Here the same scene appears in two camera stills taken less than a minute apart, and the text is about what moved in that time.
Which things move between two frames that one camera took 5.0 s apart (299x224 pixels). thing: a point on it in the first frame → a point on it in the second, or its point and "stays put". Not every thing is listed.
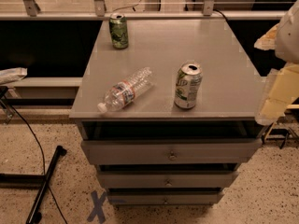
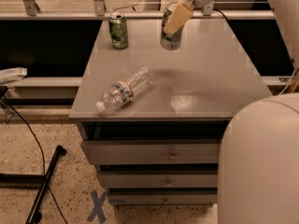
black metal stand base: [34, 181] stays put
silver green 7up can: [188, 80] → [173, 41]
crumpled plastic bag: [12, 75] stays put
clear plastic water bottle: [123, 93] stays put
